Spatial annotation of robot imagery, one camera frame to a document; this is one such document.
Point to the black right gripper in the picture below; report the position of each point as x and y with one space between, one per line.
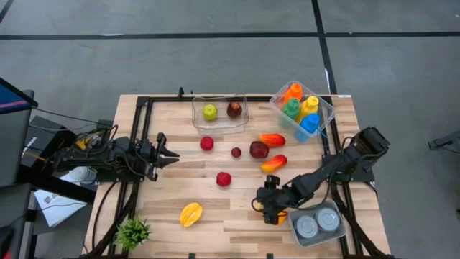
275 199

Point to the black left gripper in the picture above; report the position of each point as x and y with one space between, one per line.
149 158

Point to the orange toy fruit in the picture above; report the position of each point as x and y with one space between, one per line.
282 218

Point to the plain silver tin can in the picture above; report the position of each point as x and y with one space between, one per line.
306 226

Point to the red round toy fruit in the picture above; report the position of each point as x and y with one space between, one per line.
223 178
206 143

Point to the red yellow toy mango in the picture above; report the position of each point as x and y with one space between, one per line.
274 163
272 140

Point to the yellow toy starfruit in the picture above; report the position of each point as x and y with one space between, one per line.
190 214

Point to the green toy apple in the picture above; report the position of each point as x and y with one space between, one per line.
210 112

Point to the large dark red toy fruit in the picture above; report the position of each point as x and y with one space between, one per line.
234 109
259 149

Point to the small dark red toy fruit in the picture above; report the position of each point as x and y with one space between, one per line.
236 152

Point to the blue squeeze bottle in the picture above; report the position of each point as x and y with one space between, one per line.
309 126

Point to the green squeeze bottle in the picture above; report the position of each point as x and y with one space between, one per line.
290 109

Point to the yellow squeeze bottle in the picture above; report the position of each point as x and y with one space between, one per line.
308 106

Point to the orange-red squeeze bottle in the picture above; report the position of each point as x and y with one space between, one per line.
294 93

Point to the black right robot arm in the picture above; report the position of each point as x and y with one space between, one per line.
323 176

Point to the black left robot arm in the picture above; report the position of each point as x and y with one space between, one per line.
108 154

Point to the white plastic can bin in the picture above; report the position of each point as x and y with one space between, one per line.
316 241

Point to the clear plastic fruit bin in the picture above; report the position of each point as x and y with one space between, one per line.
221 126

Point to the green potted plant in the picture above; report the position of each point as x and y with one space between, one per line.
132 234

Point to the white plastic bundle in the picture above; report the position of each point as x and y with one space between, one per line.
83 175

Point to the white paper sheet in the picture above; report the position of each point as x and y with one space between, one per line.
59 206

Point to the clear plastic bottle bin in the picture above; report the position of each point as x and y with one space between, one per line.
325 111

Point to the black equipment case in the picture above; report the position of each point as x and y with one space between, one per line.
39 140

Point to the dark blue computer screen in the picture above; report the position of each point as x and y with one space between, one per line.
14 97

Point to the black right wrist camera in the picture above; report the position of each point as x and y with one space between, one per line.
272 181

